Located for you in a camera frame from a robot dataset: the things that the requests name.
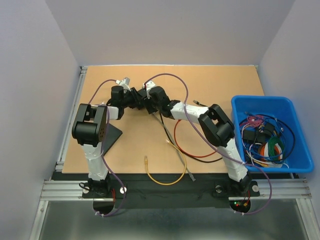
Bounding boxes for tangled cables in bin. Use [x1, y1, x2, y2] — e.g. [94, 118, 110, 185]
[238, 111, 297, 170]

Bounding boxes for black ethernet cable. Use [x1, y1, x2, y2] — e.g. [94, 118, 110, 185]
[158, 99, 223, 164]

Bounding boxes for aluminium frame rail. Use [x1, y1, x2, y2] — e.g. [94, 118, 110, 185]
[29, 66, 88, 240]

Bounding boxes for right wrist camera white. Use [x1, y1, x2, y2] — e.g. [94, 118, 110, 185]
[142, 80, 157, 99]

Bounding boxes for blue plastic bin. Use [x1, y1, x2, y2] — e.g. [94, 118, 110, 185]
[231, 95, 314, 174]

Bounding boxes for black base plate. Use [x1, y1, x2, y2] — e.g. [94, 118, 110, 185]
[82, 173, 260, 214]

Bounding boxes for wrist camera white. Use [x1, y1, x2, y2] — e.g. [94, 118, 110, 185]
[118, 77, 130, 90]
[142, 80, 157, 99]

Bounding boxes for red ethernet cable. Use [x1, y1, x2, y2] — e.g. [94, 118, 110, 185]
[173, 120, 217, 159]

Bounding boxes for yellow ethernet cable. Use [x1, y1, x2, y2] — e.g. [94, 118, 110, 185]
[143, 139, 188, 186]

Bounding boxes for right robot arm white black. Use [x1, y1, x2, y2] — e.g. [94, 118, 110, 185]
[138, 86, 252, 195]

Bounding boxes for grey ethernet cable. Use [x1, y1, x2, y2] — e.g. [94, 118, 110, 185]
[151, 112, 196, 183]

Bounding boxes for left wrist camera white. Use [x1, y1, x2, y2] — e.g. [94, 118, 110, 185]
[118, 77, 130, 90]

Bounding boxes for black box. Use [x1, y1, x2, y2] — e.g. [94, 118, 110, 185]
[102, 124, 123, 155]

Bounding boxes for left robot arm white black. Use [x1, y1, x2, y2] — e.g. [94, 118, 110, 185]
[71, 85, 139, 198]

